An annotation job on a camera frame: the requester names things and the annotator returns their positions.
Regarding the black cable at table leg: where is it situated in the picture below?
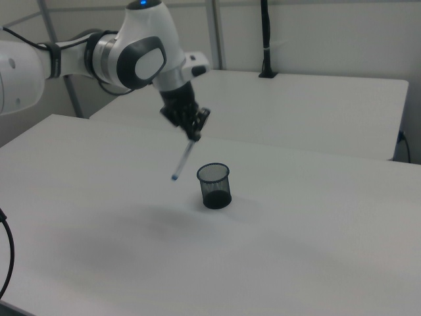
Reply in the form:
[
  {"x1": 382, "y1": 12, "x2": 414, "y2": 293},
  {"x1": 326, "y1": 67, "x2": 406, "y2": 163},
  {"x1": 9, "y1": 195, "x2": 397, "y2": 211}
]
[{"x1": 398, "y1": 130, "x2": 412, "y2": 164}]

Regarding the thick black looping cable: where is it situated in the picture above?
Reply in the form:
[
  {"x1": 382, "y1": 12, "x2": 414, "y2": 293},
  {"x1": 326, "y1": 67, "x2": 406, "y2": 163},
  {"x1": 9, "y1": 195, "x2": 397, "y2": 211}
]
[{"x1": 0, "y1": 207, "x2": 16, "y2": 297}]

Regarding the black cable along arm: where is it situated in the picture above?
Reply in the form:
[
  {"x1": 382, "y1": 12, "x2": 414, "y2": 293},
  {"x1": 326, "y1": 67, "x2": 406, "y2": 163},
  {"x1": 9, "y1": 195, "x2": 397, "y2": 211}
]
[{"x1": 0, "y1": 25, "x2": 132, "y2": 97}]

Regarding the black clamp-mounted pole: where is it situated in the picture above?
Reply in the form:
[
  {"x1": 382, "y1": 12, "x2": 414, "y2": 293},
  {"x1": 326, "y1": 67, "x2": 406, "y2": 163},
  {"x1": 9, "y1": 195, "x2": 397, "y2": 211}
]
[{"x1": 258, "y1": 0, "x2": 279, "y2": 79}]

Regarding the black mesh pen cup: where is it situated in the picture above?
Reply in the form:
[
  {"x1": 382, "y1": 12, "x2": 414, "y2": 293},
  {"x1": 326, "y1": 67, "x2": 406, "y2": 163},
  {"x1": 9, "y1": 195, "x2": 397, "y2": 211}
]
[{"x1": 196, "y1": 162, "x2": 233, "y2": 210}]

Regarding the white marker with blue cap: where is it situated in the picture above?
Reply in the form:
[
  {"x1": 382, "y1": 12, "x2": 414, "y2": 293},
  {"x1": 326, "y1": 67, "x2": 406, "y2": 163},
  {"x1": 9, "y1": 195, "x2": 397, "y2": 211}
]
[{"x1": 170, "y1": 140, "x2": 195, "y2": 181}]

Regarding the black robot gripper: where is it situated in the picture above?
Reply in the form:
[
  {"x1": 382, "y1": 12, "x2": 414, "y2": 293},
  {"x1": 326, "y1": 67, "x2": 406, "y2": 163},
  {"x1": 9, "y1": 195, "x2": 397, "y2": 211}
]
[{"x1": 159, "y1": 81, "x2": 211, "y2": 142}]

